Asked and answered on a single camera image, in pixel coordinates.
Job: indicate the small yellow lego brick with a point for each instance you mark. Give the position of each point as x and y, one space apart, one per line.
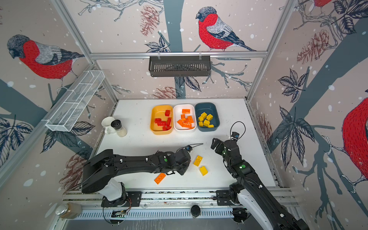
206 123

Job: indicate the teal plastic container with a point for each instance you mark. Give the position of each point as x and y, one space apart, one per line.
208 108

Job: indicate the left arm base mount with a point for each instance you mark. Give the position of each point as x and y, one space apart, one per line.
129 199

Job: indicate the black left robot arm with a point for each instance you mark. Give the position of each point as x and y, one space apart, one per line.
99 171

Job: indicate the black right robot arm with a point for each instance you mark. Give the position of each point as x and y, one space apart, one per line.
250 192

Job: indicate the white wire wall basket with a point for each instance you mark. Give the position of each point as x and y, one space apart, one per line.
68 113

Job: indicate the black round knob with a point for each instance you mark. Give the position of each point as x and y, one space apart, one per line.
195 211

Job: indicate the white cup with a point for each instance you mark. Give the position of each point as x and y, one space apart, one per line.
106 123

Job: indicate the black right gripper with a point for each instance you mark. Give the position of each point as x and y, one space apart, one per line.
222 144

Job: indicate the orange lego brick front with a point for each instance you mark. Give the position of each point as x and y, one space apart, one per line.
159 178

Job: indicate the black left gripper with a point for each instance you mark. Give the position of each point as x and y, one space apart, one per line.
183 171

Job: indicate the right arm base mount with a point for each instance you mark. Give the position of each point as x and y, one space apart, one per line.
229 197

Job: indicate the yellow lego brick large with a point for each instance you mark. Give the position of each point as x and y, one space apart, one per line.
197 161

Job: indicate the yellow plastic container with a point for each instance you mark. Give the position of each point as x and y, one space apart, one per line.
159 112

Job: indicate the white plastic container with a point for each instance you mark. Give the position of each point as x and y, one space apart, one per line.
184 118

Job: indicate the black wire wall basket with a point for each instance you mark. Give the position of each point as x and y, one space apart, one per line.
180 66

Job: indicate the black lidded shaker jar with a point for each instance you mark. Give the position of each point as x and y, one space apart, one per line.
118 127

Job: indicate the yellow lego brick front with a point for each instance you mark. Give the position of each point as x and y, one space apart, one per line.
203 170

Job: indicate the glass jar front left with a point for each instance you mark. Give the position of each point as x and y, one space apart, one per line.
69 210

